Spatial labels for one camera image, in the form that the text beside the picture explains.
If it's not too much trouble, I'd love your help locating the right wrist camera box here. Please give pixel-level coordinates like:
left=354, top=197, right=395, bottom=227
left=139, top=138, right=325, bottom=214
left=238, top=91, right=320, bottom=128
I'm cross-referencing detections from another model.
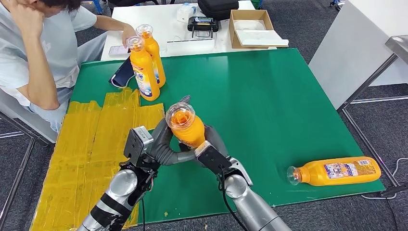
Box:
left=195, top=141, right=232, bottom=175

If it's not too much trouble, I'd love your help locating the person's right hand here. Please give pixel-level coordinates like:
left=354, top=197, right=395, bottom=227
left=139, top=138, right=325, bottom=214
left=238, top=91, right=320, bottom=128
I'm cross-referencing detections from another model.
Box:
left=6, top=3, right=45, bottom=40

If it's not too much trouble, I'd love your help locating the white partition panel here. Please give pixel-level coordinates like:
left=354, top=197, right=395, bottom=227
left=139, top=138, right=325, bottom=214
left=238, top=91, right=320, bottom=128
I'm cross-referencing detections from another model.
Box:
left=308, top=0, right=408, bottom=111

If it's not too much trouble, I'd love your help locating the grey bench with metal legs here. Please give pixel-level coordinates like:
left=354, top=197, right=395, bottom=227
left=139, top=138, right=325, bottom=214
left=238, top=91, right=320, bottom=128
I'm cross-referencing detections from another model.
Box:
left=0, top=89, right=58, bottom=224

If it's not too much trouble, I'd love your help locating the person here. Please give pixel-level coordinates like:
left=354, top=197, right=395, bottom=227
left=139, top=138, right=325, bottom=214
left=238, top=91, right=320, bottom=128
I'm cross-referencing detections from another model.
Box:
left=0, top=0, right=138, bottom=133

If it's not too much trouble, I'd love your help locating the white plastic bag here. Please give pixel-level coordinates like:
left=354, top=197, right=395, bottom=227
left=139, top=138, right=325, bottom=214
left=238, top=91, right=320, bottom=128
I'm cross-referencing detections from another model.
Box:
left=233, top=20, right=267, bottom=32

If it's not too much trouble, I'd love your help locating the tablet in blue case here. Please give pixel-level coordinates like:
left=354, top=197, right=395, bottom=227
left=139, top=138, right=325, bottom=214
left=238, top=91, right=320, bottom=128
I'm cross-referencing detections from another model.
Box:
left=109, top=57, right=136, bottom=89

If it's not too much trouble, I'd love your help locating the black carrying case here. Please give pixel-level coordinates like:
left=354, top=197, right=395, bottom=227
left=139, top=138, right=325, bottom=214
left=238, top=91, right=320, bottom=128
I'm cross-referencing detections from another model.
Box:
left=197, top=0, right=240, bottom=21

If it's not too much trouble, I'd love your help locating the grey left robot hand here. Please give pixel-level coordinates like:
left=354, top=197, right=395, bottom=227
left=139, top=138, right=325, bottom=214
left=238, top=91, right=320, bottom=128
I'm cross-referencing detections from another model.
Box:
left=149, top=94, right=197, bottom=167

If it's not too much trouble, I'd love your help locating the white floor cable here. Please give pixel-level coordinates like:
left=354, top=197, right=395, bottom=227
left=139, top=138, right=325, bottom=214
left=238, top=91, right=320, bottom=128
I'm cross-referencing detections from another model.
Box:
left=360, top=157, right=408, bottom=201

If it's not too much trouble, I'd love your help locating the clear plastic pack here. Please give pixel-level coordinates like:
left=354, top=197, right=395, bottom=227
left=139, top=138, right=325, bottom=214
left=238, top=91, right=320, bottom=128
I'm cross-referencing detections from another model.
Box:
left=176, top=3, right=197, bottom=24

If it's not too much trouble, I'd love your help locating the black handheld controller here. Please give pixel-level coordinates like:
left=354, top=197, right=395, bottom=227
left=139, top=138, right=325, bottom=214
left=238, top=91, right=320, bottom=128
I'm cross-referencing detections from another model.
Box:
left=187, top=16, right=219, bottom=39

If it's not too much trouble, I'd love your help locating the black metal floor frame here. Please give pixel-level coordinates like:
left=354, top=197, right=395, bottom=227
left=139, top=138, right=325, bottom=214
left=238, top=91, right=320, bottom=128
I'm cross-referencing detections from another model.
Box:
left=341, top=108, right=408, bottom=198

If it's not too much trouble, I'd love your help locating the green table mat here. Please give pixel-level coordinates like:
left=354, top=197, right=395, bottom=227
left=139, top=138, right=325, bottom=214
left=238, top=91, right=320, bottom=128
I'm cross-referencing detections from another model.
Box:
left=68, top=48, right=386, bottom=225

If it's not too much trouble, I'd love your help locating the white table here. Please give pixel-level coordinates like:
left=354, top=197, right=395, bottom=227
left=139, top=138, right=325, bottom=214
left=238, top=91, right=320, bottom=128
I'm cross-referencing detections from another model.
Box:
left=100, top=0, right=277, bottom=62

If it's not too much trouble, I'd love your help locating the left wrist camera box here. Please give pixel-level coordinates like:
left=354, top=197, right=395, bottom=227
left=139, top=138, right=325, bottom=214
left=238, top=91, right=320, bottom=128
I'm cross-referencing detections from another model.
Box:
left=123, top=126, right=154, bottom=167

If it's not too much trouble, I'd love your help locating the steel table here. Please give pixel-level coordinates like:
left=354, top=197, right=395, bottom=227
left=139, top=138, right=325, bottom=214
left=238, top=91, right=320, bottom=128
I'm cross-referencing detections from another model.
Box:
left=337, top=35, right=408, bottom=112

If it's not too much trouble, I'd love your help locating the cardboard box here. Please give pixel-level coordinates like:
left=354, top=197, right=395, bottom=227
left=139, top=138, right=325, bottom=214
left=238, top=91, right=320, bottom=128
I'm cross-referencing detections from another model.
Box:
left=229, top=9, right=289, bottom=50

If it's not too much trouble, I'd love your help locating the white foam sheet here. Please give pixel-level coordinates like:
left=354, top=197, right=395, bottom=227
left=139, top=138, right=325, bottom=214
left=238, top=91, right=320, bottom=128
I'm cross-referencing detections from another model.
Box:
left=236, top=30, right=289, bottom=48

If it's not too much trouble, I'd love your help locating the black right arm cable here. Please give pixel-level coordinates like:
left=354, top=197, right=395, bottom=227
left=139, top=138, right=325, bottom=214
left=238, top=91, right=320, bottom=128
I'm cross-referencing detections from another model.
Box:
left=218, top=166, right=248, bottom=231

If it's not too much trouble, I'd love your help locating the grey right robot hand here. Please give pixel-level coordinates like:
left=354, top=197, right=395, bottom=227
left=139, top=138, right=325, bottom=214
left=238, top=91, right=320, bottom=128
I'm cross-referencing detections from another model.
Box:
left=179, top=125, right=230, bottom=168

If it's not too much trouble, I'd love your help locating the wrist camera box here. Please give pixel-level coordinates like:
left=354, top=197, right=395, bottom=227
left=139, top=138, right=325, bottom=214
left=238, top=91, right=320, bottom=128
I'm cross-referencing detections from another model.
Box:
left=195, top=141, right=232, bottom=175
left=123, top=126, right=154, bottom=167

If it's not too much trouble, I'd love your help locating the person's left hand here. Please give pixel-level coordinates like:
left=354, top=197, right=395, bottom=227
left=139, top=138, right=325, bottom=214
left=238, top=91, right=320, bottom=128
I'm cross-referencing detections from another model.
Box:
left=121, top=24, right=138, bottom=48

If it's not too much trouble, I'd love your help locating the yellow tape patch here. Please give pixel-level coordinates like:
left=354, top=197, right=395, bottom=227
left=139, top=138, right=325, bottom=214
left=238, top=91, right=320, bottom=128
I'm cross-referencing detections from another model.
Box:
left=29, top=88, right=166, bottom=231

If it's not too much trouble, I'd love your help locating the flat white box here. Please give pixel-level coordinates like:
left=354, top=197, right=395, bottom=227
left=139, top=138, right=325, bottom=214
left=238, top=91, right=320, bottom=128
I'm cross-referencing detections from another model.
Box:
left=166, top=38, right=216, bottom=55

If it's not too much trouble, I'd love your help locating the orange detergent bottle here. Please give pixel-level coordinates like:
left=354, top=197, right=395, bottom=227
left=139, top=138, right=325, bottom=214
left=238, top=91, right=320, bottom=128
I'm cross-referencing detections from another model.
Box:
left=126, top=36, right=161, bottom=102
left=287, top=156, right=382, bottom=187
left=136, top=24, right=166, bottom=88
left=165, top=103, right=206, bottom=149

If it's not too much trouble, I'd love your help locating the smartphone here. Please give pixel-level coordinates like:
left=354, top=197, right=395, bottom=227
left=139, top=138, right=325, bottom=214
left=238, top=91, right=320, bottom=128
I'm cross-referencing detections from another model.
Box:
left=108, top=45, right=131, bottom=58

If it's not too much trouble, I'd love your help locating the white tablet cable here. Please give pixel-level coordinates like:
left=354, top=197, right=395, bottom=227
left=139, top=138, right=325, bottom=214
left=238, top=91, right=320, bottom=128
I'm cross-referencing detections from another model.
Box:
left=110, top=74, right=136, bottom=89

